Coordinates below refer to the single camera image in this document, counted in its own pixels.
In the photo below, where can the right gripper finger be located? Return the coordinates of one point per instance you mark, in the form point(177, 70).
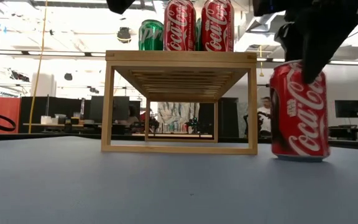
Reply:
point(322, 46)
point(291, 43)

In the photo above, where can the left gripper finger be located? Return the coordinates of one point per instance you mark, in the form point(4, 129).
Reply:
point(118, 5)

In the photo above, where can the green Sprite can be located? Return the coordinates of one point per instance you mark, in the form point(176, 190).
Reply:
point(151, 35)
point(198, 34)

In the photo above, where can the red Coca-Cola can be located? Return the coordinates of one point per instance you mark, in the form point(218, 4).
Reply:
point(300, 124)
point(180, 25)
point(217, 25)

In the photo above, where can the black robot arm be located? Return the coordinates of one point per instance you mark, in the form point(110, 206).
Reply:
point(194, 124)
point(152, 124)

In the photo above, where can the wooden slatted shelf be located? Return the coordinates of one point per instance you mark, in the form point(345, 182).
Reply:
point(179, 57)

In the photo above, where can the black hanging ceiling lamp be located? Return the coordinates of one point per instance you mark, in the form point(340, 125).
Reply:
point(123, 35)

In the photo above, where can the black monitor on stand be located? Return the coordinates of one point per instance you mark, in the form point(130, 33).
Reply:
point(350, 109)

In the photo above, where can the person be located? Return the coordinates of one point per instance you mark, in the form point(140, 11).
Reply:
point(265, 115)

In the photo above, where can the yellow pole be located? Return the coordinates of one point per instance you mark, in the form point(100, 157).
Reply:
point(36, 77)

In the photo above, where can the white cylindrical tank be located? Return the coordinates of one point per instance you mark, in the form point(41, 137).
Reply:
point(43, 85)

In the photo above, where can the black partition panel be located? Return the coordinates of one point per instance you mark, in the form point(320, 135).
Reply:
point(57, 107)

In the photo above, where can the white patterned backdrop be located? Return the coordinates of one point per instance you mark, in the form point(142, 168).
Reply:
point(176, 112)

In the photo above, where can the white box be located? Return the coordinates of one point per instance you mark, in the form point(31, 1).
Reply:
point(46, 119)

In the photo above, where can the wooden table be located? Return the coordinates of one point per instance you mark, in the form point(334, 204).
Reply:
point(172, 135)

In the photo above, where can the wooden desk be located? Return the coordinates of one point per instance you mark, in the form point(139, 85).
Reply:
point(36, 124)

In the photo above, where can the red partition panel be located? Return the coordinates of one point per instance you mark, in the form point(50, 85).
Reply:
point(3, 112)

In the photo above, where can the blue table mat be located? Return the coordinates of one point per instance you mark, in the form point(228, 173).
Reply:
point(73, 186)

